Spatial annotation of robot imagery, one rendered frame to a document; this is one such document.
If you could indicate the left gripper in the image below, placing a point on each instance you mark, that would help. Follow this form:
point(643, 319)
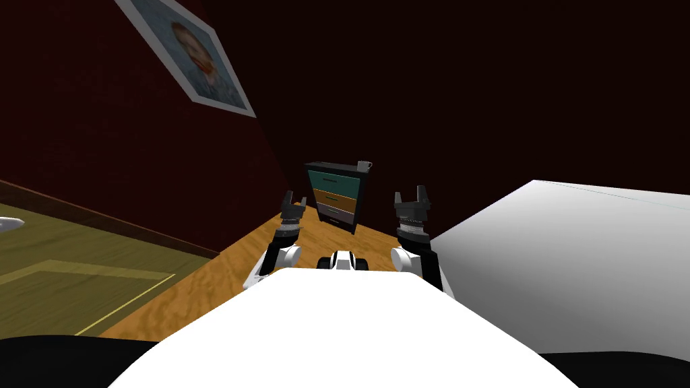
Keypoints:
point(292, 214)

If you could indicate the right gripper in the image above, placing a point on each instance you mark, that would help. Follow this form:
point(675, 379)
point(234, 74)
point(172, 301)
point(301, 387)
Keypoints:
point(412, 211)

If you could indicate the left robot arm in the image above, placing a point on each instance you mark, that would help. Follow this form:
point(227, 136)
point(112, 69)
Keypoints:
point(276, 254)

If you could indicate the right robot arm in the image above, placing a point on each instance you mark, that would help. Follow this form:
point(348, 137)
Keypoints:
point(426, 257)

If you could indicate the black dresser with coloured drawers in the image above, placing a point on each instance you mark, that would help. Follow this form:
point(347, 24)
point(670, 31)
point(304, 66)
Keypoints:
point(337, 196)

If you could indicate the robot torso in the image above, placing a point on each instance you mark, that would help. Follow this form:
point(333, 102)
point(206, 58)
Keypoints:
point(345, 328)

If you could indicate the white bed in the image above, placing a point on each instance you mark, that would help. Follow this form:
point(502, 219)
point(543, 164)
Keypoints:
point(566, 258)

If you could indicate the framed portrait picture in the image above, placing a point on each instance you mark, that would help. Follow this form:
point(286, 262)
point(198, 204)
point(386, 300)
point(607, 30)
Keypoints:
point(199, 59)

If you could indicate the olive panelled door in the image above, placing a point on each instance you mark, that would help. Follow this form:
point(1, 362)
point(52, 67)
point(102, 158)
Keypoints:
point(81, 269)

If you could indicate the white door knob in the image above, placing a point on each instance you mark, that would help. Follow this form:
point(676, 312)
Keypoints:
point(9, 224)

